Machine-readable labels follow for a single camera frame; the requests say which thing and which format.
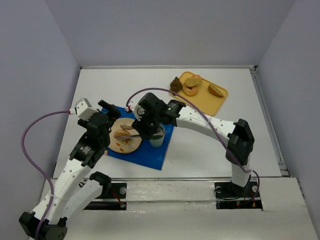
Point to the blue placemat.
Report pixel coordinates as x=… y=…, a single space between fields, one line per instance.
x=145 y=155

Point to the orange glazed bun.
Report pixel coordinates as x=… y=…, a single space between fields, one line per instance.
x=121 y=135

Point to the brown bread wedge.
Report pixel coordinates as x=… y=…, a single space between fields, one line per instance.
x=215 y=91

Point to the yellow tray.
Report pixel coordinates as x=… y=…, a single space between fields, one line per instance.
x=206 y=102

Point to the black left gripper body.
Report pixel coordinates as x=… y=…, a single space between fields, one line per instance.
x=107 y=113

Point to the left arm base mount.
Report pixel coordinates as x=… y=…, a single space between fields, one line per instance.
x=113 y=199

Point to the green cup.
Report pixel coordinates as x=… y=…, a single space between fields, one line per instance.
x=157 y=139

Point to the metal serving tongs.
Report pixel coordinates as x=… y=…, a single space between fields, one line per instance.
x=127 y=128

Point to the dark chocolate croissant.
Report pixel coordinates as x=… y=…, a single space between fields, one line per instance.
x=176 y=85

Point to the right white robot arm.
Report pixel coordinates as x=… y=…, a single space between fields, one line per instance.
x=236 y=137

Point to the glazed donut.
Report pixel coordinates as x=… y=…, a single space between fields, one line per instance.
x=189 y=90

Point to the sliced seeded bread roll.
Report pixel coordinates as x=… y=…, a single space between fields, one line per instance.
x=193 y=82

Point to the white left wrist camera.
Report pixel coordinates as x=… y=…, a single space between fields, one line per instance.
x=84 y=110

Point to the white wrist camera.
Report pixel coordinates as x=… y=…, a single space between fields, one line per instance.
x=137 y=110
x=84 y=110

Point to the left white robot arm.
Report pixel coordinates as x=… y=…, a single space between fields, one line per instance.
x=49 y=219

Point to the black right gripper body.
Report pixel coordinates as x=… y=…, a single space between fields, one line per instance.
x=143 y=127

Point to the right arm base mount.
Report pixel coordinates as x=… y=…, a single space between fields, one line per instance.
x=233 y=197

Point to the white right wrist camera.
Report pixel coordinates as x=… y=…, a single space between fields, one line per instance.
x=137 y=110

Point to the beige bird pattern plate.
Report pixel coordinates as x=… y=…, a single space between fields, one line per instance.
x=127 y=146

